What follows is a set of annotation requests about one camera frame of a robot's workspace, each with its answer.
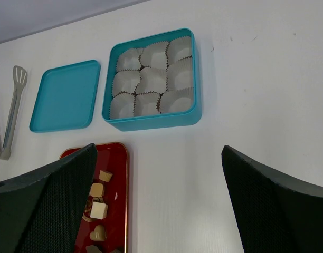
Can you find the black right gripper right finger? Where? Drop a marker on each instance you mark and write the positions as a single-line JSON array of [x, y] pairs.
[[274, 211]]

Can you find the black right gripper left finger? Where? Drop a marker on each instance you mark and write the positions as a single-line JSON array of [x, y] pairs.
[[41, 211]]

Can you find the white square chocolate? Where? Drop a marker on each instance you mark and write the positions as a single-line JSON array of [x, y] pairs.
[[98, 210]]

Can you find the silver metal tongs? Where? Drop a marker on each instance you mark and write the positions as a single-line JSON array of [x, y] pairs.
[[20, 76]]

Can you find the tan rounded square chocolate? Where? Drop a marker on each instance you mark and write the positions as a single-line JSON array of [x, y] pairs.
[[97, 190]]

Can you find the tan heart chocolate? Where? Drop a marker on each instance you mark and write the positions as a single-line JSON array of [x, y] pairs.
[[98, 234]]

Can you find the tan fluted cup chocolate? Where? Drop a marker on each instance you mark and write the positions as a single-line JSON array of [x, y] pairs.
[[105, 176]]

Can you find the red rectangular tray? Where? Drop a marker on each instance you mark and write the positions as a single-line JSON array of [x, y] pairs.
[[112, 157]]

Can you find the teal tin lid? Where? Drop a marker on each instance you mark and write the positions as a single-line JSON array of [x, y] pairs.
[[66, 97]]

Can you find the white paper cup liner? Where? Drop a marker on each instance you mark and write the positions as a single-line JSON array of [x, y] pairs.
[[176, 101], [179, 48], [122, 106], [152, 80], [129, 60], [180, 75], [155, 56], [146, 104], [125, 81]]

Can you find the teal square tin box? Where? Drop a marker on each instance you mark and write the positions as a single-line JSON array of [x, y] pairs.
[[162, 120]]

